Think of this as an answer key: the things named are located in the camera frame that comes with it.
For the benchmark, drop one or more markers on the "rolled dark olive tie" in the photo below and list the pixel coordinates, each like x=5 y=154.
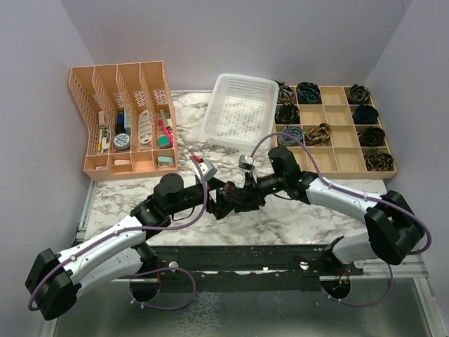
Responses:
x=287 y=114

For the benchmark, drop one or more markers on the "rolled blue grey tie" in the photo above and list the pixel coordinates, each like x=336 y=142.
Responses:
x=291 y=135

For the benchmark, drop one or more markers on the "rolled teal dark tie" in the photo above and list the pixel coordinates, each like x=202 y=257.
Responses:
x=308 y=93

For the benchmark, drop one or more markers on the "rolled gold paisley tie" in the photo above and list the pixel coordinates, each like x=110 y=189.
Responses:
x=319 y=135

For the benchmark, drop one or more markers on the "rolled dark red tie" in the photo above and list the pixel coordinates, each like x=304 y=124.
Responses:
x=371 y=137

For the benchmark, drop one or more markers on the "white plastic basket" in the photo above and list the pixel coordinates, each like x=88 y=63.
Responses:
x=240 y=111

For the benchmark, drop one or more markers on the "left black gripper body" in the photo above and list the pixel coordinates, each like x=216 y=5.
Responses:
x=214 y=206

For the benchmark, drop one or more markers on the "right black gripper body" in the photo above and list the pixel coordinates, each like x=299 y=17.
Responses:
x=264 y=187

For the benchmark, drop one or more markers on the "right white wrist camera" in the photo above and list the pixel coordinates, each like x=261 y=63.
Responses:
x=247 y=163

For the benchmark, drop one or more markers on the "wooden compartment tray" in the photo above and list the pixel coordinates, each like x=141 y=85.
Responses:
x=342 y=155

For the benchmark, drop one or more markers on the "peach file organizer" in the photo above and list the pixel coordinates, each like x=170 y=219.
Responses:
x=110 y=99

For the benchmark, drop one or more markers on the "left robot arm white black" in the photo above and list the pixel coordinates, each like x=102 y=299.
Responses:
x=57 y=280

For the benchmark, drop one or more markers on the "teal eraser block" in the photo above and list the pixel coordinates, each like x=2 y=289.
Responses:
x=164 y=142

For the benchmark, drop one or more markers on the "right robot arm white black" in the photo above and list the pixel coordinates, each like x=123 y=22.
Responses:
x=392 y=230

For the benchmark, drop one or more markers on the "round blue patterned tin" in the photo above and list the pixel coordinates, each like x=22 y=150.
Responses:
x=122 y=142

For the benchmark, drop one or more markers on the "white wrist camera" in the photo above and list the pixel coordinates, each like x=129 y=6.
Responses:
x=247 y=163
x=204 y=170

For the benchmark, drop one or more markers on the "rolled striped brown tie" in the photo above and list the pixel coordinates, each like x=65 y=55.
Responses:
x=286 y=95

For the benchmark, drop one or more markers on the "rolled black gold tie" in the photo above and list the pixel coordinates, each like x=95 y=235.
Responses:
x=378 y=161

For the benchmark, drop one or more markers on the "white perforated card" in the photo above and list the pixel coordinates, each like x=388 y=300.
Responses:
x=144 y=128

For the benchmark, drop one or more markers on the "black metal base rail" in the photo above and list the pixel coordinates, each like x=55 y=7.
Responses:
x=227 y=269

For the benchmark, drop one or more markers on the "navy floral tie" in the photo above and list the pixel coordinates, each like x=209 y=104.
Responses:
x=233 y=194

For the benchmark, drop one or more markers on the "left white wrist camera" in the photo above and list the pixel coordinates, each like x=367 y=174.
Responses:
x=204 y=170

